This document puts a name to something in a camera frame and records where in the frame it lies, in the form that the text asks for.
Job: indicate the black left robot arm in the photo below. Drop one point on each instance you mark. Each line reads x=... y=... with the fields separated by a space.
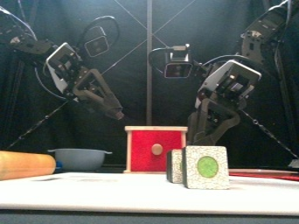
x=23 y=43

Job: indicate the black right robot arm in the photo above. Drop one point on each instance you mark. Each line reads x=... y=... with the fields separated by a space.
x=265 y=32

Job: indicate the toy sushi piece green centre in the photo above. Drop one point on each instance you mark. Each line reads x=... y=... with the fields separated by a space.
x=176 y=166
x=193 y=169

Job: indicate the red plate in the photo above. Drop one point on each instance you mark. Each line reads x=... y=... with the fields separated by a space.
x=269 y=174

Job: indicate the white cutting board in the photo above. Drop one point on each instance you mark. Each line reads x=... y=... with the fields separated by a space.
x=117 y=192

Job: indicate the red wooden drawer box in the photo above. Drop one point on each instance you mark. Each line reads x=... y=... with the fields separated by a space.
x=146 y=151

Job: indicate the light blue bowl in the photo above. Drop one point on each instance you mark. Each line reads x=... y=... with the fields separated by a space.
x=80 y=159

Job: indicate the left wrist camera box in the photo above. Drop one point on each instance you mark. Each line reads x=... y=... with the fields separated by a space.
x=97 y=43

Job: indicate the grey vertical frame pole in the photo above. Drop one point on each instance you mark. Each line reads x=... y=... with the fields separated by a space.
x=149 y=58

